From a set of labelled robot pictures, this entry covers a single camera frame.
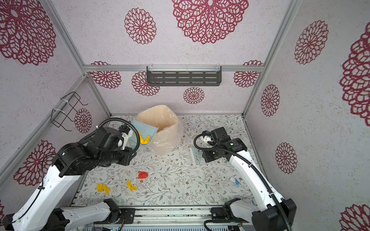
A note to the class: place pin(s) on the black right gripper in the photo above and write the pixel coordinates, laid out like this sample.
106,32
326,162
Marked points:
207,157

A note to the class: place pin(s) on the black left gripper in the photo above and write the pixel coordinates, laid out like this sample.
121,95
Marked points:
128,152

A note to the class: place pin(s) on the light blue white brush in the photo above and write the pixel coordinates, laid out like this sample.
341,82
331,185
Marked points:
197,156

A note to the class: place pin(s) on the light blue plastic dustpan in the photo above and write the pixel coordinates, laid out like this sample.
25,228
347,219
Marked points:
146,130

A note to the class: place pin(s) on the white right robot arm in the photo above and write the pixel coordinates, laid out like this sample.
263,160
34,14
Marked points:
254,179

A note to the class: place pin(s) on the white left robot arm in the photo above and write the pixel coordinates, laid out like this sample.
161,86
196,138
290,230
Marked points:
40,213

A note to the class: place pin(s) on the yellow paper scrap far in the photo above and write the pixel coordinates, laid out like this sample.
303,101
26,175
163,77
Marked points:
142,140

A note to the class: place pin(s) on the yellow paper scrap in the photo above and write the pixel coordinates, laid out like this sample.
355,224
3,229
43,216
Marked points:
103,188
142,140
130,186

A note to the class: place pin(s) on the red paper scrap small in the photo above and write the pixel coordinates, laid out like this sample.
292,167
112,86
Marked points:
142,175

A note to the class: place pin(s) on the yellow paper scrap middle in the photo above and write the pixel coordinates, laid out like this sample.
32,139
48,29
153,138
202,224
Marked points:
130,186

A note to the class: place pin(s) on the white pink scrap near yellow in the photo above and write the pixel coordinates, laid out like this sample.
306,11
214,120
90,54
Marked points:
141,187

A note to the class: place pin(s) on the blue white scrap right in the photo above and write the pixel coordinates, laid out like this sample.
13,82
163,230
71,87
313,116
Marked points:
235,181

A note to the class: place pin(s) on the yellow paper scrap left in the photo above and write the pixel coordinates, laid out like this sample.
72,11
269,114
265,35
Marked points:
103,188

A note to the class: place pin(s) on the cream bin with plastic liner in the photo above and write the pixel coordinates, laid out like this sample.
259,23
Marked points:
170,128

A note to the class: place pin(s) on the black wire wall basket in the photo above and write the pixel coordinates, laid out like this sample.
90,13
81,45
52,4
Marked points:
62,113

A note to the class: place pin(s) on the dark grey wall shelf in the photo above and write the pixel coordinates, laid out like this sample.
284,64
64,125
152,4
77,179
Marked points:
184,76

